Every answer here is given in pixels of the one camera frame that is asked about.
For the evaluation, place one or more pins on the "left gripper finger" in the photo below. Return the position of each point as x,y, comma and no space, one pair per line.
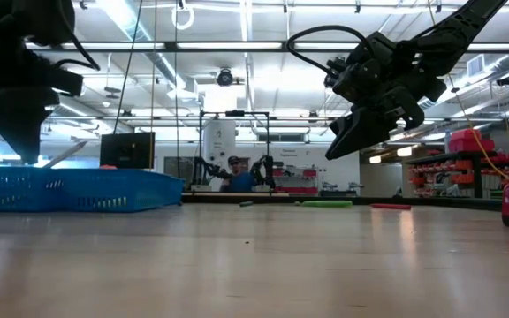
22,137

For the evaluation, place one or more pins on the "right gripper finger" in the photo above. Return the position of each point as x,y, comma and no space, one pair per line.
360,132

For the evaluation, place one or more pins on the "shelf with orange bins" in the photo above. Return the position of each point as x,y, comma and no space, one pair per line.
458,168

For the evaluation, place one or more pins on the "blue plastic bin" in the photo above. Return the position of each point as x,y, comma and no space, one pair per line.
104,190
16,190

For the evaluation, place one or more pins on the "background robot station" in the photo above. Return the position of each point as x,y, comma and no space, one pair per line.
265,172

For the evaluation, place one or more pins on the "person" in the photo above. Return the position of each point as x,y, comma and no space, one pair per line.
239,179

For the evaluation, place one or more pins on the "white cylindrical tank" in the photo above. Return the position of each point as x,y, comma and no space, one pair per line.
219,137

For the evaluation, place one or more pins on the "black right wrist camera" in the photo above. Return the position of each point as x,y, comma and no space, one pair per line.
336,70

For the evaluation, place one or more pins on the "black table frame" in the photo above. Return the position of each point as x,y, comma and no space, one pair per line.
431,202

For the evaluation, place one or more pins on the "black metal gantry frame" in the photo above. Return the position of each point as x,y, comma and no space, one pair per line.
234,113

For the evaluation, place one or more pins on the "black ceiling camera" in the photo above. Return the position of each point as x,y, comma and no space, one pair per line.
225,77

